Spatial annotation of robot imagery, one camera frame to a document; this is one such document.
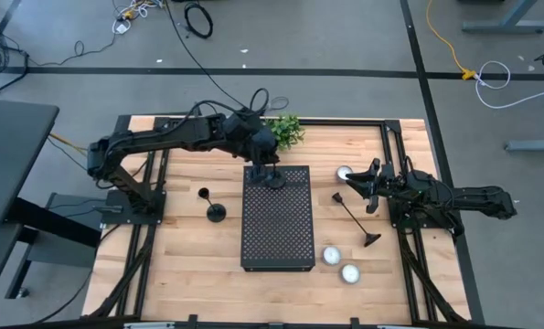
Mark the black office desk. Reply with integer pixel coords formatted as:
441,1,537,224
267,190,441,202
0,97,103,316

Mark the black candlestick holder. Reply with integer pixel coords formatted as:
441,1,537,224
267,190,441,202
265,164,287,190
197,186,228,224
331,191,383,249

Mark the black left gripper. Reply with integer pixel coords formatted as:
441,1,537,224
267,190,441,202
225,111,282,184

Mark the grey desk leg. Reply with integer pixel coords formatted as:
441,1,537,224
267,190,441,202
456,0,544,34

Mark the grey desk foot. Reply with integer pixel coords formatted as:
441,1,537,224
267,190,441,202
504,139,544,153

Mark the black aluminium rig frame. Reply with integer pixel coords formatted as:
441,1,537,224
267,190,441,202
81,113,472,329

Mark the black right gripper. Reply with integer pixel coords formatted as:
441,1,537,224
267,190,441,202
345,157,421,215

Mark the thin yellow cable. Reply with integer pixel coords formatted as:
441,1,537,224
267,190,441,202
48,131,91,155

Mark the black perforated metal shelf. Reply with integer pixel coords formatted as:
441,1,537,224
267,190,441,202
240,164,316,273

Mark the coiled black cable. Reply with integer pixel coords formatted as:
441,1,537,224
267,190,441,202
183,1,215,39

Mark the white power cable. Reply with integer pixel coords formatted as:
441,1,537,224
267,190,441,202
474,59,544,111

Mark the long black arm cable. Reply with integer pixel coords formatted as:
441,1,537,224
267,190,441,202
164,0,250,111

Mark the purple patterned tin candle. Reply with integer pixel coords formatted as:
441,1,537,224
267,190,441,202
335,164,354,184
321,245,343,267
339,262,362,286

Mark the white and yellow cable bundle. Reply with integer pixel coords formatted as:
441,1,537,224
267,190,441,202
111,0,165,37

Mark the green plant in white pot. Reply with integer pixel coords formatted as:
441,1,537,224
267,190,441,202
264,112,307,152

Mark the thin black floor cable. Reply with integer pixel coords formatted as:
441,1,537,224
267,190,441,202
27,31,120,69

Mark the yellow extension cord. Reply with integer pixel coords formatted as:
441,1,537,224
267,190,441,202
425,0,477,81

